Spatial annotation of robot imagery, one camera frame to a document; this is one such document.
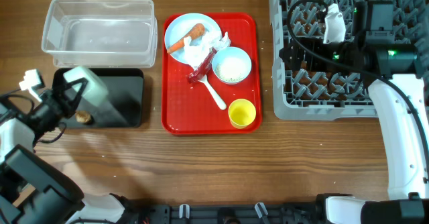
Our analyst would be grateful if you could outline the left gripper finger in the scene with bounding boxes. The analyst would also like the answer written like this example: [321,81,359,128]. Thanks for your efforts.
[63,77,88,112]
[51,85,72,117]

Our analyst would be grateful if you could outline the brown mushroom piece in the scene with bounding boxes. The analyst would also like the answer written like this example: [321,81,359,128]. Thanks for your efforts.
[75,111,93,124]

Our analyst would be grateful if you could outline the mint green bowl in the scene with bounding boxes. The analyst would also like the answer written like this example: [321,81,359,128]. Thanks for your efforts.
[63,66,109,107]

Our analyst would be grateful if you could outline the light blue bowl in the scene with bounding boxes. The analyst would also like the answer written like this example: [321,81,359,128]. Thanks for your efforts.
[212,46,252,85]

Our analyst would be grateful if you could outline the yellow plastic cup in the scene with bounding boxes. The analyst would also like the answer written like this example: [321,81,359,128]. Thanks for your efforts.
[228,99,257,129]

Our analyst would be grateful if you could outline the red strawberry snack wrapper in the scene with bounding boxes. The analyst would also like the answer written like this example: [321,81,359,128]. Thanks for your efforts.
[186,48,217,83]

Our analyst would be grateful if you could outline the orange carrot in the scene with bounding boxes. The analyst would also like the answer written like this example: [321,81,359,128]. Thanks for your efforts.
[167,23,205,54]

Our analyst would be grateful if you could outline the white tissue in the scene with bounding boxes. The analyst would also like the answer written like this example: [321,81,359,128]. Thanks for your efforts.
[183,31,231,70]

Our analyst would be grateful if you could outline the white rice pile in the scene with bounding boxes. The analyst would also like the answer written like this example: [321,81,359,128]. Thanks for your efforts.
[214,58,247,83]

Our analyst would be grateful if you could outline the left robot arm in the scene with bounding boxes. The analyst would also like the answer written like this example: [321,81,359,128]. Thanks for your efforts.
[1,78,139,223]

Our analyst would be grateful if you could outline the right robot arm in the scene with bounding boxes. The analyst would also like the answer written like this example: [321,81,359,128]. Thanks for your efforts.
[279,1,428,223]

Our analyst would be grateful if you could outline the grey dishwasher rack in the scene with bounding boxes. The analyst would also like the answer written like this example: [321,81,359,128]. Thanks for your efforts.
[269,0,428,121]

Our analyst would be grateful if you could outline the clear plastic bin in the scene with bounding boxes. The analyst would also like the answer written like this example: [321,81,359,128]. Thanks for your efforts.
[41,0,158,68]

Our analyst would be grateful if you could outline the black plastic tray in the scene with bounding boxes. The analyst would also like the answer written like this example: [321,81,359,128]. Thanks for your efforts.
[64,68,144,128]

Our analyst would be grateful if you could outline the red serving tray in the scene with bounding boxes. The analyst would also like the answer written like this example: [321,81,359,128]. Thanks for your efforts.
[161,13,262,135]

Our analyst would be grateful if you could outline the white plastic spoon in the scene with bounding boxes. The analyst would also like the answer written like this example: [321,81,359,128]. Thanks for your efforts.
[199,75,227,110]

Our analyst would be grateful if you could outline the light blue plate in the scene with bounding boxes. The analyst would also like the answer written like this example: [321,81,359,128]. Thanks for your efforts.
[164,13,221,65]

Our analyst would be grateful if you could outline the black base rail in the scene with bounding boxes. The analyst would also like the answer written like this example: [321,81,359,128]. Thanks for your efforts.
[135,202,322,224]

